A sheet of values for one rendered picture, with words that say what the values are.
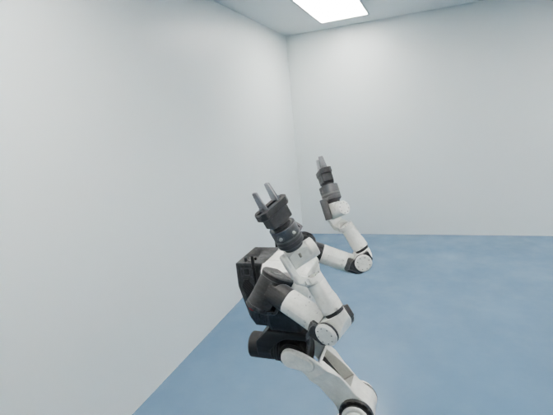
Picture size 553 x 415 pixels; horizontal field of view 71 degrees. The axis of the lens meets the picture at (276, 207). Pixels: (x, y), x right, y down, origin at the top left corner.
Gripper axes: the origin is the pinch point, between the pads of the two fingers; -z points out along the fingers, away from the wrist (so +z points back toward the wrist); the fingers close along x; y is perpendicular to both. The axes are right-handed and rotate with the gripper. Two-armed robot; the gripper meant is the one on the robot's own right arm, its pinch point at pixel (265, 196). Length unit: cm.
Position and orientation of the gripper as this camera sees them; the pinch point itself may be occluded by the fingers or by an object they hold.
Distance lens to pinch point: 118.5
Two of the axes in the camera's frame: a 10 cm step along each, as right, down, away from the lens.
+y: 6.0, -0.1, -8.0
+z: 4.6, 8.2, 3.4
